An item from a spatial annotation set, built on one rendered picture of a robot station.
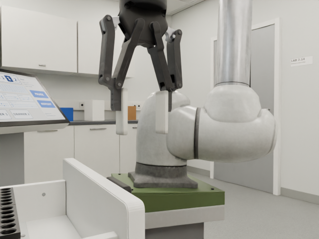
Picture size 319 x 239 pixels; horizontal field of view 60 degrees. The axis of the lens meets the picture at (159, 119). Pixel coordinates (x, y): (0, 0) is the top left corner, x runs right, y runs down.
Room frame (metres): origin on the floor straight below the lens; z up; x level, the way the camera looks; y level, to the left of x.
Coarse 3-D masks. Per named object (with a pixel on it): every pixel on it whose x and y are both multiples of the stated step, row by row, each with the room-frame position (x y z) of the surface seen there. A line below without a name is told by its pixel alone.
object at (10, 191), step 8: (0, 192) 0.38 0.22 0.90; (8, 192) 0.38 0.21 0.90; (0, 200) 0.34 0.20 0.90; (8, 200) 0.35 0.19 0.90; (0, 208) 0.31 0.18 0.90; (8, 208) 0.32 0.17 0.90; (16, 208) 0.31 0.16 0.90; (0, 216) 0.29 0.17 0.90; (8, 216) 0.29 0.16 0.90; (16, 216) 0.29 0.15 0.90; (0, 224) 0.27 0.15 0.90; (8, 224) 0.27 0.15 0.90; (16, 224) 0.27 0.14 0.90; (0, 232) 0.25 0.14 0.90; (8, 232) 0.26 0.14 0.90; (16, 232) 0.25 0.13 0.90
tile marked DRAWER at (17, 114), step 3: (12, 111) 1.05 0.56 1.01; (15, 111) 1.07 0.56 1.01; (18, 111) 1.08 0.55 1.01; (21, 111) 1.10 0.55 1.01; (24, 111) 1.11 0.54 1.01; (27, 111) 1.13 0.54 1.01; (12, 114) 1.04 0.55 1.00; (15, 114) 1.05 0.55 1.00; (18, 114) 1.07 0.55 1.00; (21, 114) 1.08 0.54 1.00; (24, 114) 1.10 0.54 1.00; (27, 114) 1.11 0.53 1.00; (30, 114) 1.13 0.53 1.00; (15, 117) 1.04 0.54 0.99; (18, 117) 1.06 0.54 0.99; (21, 117) 1.07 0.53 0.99; (24, 117) 1.09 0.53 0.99; (27, 117) 1.10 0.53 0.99; (30, 117) 1.12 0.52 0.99
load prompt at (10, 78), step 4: (0, 76) 1.15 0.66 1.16; (4, 76) 1.17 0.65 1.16; (8, 76) 1.19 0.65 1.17; (12, 76) 1.22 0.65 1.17; (16, 76) 1.24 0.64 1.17; (0, 80) 1.13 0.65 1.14; (4, 80) 1.15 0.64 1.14; (8, 80) 1.17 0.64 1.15; (12, 80) 1.20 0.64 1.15; (16, 80) 1.22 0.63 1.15
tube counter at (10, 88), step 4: (0, 84) 1.11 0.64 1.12; (4, 84) 1.13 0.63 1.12; (8, 84) 1.15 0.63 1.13; (0, 88) 1.09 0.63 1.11; (4, 88) 1.11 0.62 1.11; (8, 88) 1.13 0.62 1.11; (12, 88) 1.16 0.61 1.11; (16, 88) 1.18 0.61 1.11; (20, 88) 1.20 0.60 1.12; (24, 88) 1.23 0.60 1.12; (20, 92) 1.18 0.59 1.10; (24, 92) 1.20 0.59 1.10
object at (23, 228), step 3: (21, 222) 0.40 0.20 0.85; (24, 222) 0.40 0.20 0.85; (21, 225) 0.39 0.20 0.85; (24, 225) 0.39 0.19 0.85; (21, 228) 0.38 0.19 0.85; (24, 228) 0.38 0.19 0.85; (21, 231) 0.37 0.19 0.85; (24, 231) 0.37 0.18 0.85; (27, 231) 0.37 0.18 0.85; (21, 234) 0.36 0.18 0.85; (24, 234) 0.36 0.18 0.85; (27, 234) 0.36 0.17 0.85; (21, 237) 0.35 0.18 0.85; (24, 237) 0.35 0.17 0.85; (27, 237) 0.35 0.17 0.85
